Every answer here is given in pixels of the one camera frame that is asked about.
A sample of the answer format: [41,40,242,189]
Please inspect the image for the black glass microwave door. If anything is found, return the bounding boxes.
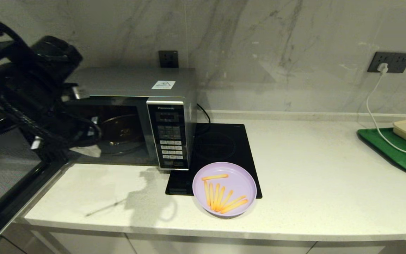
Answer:
[0,112,71,244]

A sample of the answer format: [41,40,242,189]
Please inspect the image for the grey cabinet under counter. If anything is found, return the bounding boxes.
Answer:
[0,222,406,254]

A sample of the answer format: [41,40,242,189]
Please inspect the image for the purple round plate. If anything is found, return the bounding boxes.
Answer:
[192,162,257,217]

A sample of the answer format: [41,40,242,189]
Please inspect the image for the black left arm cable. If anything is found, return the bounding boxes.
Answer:
[0,102,102,149]

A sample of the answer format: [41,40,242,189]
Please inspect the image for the silver Panasonic microwave oven body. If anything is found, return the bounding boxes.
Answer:
[64,67,198,171]

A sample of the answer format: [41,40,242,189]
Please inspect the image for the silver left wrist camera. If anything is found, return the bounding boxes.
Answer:
[70,86,91,102]

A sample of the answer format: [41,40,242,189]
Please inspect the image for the wide dark wall socket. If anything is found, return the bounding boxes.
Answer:
[367,52,406,74]

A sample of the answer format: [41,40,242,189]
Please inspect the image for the white power cable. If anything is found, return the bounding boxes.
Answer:
[366,72,406,157]

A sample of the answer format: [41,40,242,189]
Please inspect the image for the black induction cooktop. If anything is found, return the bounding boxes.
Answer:
[165,123,263,199]

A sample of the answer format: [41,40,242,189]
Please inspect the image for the small dark wall socket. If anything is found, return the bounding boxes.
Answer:
[159,50,179,68]

